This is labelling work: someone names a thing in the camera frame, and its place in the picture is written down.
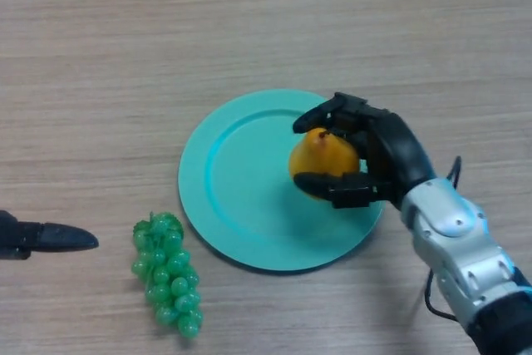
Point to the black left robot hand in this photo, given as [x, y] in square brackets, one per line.
[45, 238]

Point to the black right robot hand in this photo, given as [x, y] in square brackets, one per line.
[395, 151]

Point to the yellow pear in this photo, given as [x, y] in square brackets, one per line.
[324, 153]

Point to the round teal plate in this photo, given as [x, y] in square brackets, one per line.
[249, 188]

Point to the green grape bunch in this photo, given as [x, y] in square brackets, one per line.
[172, 284]

